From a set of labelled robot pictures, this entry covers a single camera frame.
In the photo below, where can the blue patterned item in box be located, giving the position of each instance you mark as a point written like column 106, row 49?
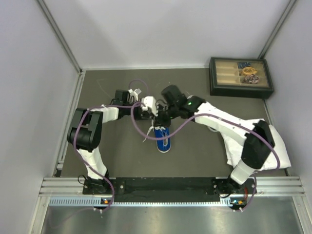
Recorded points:
column 242, row 65

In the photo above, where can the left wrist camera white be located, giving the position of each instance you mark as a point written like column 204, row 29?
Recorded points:
column 134, row 95

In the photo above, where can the white folded shirt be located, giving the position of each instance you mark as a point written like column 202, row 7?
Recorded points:
column 234, row 151

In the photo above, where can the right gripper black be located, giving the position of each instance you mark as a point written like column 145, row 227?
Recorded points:
column 159, row 121

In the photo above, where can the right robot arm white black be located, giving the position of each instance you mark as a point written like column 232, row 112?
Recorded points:
column 255, row 138

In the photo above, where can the yellow item in box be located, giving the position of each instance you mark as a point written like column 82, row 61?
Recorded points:
column 248, row 71

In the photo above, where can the black compartment display box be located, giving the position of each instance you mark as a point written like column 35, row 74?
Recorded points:
column 225, row 79

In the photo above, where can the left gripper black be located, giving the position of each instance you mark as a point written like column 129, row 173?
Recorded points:
column 141, row 114

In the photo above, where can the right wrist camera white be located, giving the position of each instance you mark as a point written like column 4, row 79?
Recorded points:
column 148, row 104

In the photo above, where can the grey slotted cable duct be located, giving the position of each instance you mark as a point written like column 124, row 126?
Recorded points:
column 102, row 202

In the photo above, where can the white shoelace of sneaker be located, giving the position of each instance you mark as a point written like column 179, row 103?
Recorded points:
column 148, row 132

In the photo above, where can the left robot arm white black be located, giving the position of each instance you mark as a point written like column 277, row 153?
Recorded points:
column 85, row 133

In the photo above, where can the floral item in box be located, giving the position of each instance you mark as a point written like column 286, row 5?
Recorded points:
column 251, row 79

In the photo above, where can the blue sneaker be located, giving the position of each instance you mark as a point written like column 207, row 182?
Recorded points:
column 163, row 145

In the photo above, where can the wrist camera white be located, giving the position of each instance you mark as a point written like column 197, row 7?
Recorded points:
column 134, row 95
column 148, row 104

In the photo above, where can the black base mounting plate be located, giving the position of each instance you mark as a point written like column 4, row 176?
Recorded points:
column 177, row 189

